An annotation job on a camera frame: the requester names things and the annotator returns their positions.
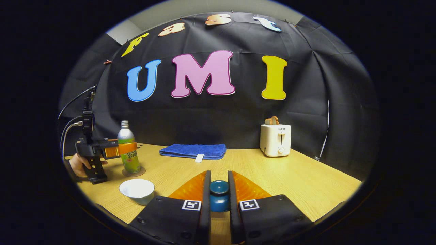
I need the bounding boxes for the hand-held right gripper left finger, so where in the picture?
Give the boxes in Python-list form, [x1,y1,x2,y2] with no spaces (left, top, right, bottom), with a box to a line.
[128,170,212,245]

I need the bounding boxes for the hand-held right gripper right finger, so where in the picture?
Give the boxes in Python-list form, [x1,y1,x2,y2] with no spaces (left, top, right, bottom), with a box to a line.
[228,170,314,245]

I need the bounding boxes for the green label silver water bottle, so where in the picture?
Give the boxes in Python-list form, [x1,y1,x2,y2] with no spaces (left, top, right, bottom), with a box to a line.
[117,120,141,174]

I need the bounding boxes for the round brown coaster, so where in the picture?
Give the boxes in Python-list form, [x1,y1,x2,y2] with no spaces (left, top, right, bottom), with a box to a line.
[122,166,146,177]

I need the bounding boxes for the white and teal teacup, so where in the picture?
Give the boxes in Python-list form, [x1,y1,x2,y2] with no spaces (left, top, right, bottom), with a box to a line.
[119,179,155,205]

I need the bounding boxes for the folded blue towel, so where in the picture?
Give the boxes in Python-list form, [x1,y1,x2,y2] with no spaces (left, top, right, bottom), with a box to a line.
[159,143,227,163]

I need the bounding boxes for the white toaster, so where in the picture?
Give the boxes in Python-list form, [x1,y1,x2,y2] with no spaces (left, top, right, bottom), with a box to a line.
[260,124,292,158]

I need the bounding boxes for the black backdrop cloth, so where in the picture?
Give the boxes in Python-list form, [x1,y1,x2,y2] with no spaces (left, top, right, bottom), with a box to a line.
[58,12,380,179]

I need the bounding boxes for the grey cable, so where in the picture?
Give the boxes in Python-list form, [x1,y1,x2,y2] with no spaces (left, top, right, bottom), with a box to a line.
[60,121,84,158]

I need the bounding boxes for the black cable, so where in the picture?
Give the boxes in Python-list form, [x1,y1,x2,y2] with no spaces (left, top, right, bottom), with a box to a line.
[58,86,96,120]

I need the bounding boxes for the white cable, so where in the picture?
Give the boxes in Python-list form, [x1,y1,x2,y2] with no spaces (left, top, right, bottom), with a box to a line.
[315,99,331,160]

